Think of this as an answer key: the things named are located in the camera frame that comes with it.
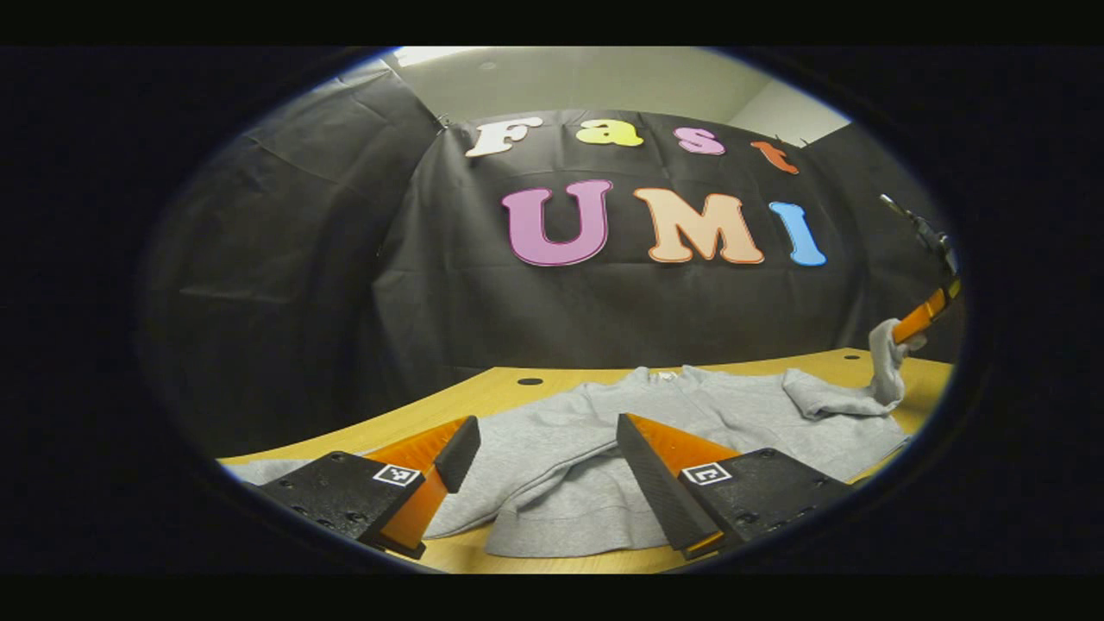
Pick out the black backdrop cloth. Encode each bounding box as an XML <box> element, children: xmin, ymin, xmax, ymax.
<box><xmin>142</xmin><ymin>59</ymin><xmax>965</xmax><ymax>458</ymax></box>

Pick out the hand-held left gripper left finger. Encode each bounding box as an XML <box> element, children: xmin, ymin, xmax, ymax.
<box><xmin>256</xmin><ymin>415</ymin><xmax>482</xmax><ymax>560</ymax></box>

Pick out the grey sweatshirt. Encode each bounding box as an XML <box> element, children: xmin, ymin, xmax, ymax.
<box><xmin>226</xmin><ymin>317</ymin><xmax>931</xmax><ymax>559</ymax></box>

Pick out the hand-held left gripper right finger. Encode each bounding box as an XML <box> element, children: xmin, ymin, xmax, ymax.
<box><xmin>616</xmin><ymin>412</ymin><xmax>855</xmax><ymax>561</ymax></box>

